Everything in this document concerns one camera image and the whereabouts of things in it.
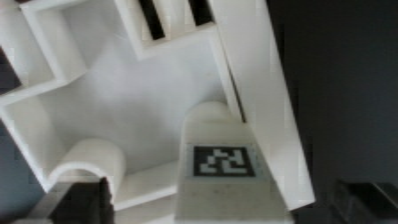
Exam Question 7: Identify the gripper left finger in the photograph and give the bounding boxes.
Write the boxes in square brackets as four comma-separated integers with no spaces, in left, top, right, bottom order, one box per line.
[16,178,113,224]

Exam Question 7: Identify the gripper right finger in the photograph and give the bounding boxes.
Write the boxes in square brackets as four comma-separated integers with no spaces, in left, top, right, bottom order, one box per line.
[330,181,398,224]

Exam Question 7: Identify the white chair leg block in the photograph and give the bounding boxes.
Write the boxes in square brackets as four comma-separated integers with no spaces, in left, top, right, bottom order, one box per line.
[174,102,295,224]

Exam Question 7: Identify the white chair seat part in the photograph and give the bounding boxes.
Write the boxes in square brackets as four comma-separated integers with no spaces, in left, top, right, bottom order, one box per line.
[0,0,314,224]

